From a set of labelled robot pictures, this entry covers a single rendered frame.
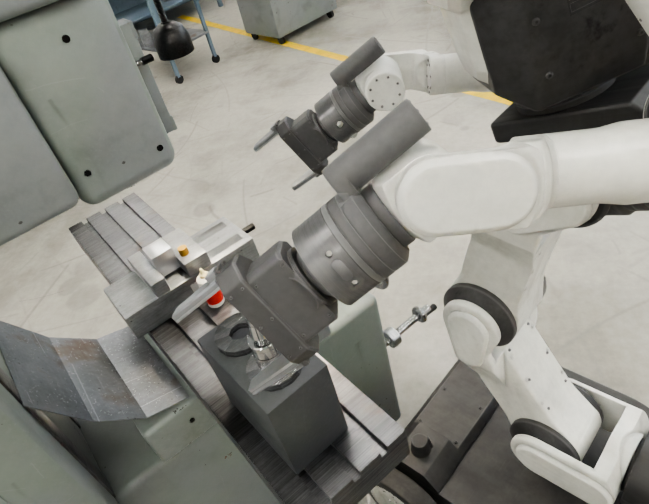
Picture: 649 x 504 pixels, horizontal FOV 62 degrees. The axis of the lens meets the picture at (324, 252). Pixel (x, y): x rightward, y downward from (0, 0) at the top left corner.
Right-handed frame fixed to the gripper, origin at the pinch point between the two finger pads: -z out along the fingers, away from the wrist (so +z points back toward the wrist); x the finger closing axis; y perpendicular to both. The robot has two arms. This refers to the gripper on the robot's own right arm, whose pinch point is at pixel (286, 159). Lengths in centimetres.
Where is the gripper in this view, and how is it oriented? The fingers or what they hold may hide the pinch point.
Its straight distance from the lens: 104.7
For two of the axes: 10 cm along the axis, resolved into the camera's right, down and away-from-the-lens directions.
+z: 7.5, -5.2, -4.0
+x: -6.5, -6.4, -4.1
